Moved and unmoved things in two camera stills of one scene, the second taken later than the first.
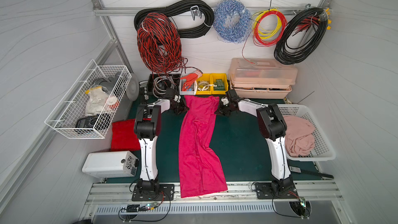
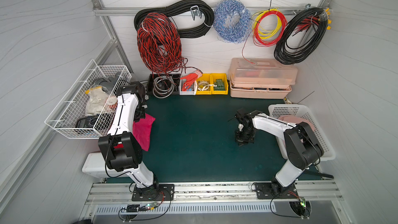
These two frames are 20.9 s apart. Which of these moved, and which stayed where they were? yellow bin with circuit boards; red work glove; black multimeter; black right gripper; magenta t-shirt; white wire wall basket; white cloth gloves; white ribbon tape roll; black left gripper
Moved: black right gripper; black left gripper; magenta t-shirt
Stayed: white wire wall basket; white ribbon tape roll; red work glove; yellow bin with circuit boards; black multimeter; white cloth gloves
